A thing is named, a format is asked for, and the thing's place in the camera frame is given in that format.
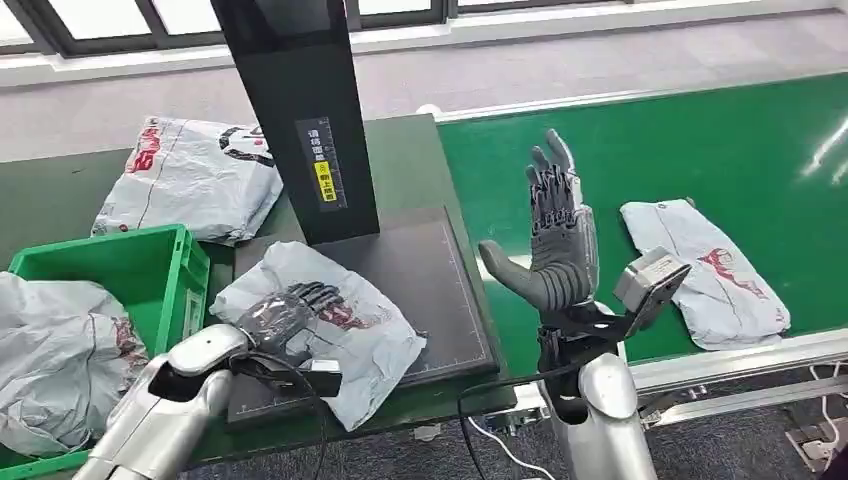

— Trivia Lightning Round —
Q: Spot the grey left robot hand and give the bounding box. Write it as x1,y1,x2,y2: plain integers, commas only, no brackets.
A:
235,281,346,363

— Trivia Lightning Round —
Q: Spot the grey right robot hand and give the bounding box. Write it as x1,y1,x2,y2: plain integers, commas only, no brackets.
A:
478,129,601,315

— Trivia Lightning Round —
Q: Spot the grey plastic mailer parcel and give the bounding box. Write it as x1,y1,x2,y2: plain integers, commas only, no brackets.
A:
620,198,792,352
0,271,150,458
209,240,427,433

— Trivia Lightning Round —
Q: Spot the black scanner stand with platform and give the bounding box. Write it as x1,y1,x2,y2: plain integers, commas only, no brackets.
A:
210,0,500,425

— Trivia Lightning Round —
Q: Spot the green plastic crate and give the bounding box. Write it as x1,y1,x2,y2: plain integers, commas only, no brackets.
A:
0,223,212,480

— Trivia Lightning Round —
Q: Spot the white parcel with black print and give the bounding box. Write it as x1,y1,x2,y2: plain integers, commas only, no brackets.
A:
91,117,285,248

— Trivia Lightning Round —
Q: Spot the yellow and black column label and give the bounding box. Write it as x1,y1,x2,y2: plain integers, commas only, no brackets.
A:
294,117,348,213

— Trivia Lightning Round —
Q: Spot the green conveyor belt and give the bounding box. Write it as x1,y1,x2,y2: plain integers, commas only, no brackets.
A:
437,72,848,379

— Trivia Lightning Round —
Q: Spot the white power strip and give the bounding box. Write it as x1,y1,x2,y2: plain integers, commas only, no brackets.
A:
784,423,843,472

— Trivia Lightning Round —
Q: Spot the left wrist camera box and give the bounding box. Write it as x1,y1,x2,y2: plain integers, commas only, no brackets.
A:
248,357,344,399

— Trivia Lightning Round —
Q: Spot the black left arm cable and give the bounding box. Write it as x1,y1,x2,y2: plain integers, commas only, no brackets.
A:
231,352,331,480

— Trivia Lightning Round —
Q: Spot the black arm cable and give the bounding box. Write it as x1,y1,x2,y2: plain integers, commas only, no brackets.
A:
231,352,331,480
457,367,578,480

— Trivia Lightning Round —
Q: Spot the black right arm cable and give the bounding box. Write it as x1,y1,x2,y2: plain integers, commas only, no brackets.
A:
457,367,578,480

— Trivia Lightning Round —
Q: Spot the silver conveyor frame rail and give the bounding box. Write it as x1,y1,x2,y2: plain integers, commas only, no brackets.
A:
490,327,848,432

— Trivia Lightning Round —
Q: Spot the white floor cable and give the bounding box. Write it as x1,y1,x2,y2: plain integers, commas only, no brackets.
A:
466,417,558,480

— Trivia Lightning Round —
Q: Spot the dark window frame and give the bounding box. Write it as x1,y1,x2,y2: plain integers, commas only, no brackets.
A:
0,0,624,56

